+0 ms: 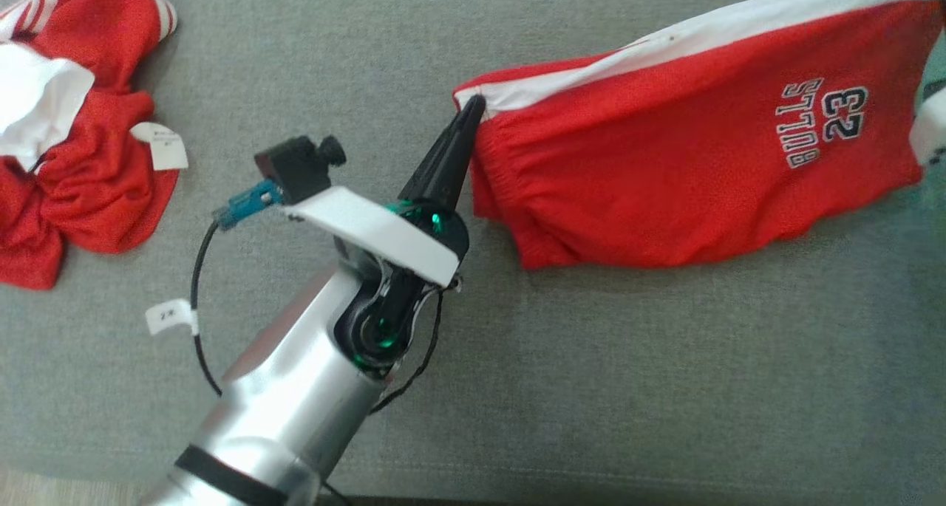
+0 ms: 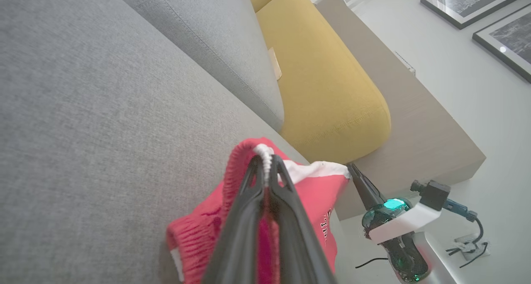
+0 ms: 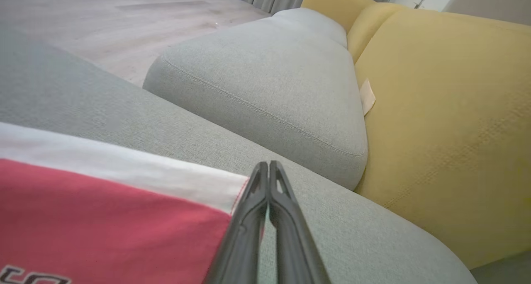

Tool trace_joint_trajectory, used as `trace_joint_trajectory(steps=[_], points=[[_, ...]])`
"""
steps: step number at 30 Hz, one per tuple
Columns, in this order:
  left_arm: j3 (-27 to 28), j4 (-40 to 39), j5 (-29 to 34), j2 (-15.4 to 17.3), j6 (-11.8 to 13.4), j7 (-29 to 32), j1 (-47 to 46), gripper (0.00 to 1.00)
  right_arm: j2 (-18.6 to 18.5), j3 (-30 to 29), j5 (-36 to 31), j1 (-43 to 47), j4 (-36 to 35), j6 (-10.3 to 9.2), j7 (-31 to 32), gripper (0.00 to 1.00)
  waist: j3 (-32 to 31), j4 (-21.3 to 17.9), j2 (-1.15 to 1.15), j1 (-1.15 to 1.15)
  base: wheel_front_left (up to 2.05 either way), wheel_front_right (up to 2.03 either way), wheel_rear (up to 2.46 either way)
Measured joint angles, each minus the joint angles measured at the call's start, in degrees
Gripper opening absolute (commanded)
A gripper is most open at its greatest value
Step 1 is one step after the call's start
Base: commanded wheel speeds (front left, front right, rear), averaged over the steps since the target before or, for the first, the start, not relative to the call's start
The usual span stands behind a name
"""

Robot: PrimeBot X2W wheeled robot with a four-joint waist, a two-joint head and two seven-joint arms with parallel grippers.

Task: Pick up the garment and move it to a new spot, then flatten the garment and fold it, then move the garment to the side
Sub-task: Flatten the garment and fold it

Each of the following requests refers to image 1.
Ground white cable label tag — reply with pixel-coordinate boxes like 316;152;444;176
146;299;199;337

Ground red Bulls 23 shorts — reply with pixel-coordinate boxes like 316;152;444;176
452;0;946;270

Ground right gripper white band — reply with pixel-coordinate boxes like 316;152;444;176
911;89;946;167

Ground red and white basketball jersey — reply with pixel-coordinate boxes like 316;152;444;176
0;0;189;291

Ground large grey sofa seat cushion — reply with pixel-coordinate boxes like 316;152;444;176
0;0;946;503

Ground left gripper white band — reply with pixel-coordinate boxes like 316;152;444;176
285;96;487;377

